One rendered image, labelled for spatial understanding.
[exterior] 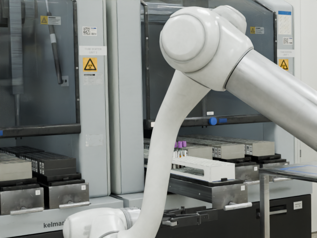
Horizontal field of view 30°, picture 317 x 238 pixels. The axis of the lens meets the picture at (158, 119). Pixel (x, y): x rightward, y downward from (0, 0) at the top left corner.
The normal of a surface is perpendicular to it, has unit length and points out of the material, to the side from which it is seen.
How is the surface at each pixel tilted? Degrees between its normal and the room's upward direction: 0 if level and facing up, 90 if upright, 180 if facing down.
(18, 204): 90
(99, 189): 90
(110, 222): 32
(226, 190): 90
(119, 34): 90
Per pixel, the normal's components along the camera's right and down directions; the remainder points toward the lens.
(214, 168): 0.50, 0.04
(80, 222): 0.03, -0.68
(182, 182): -0.87, 0.04
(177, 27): -0.41, 0.00
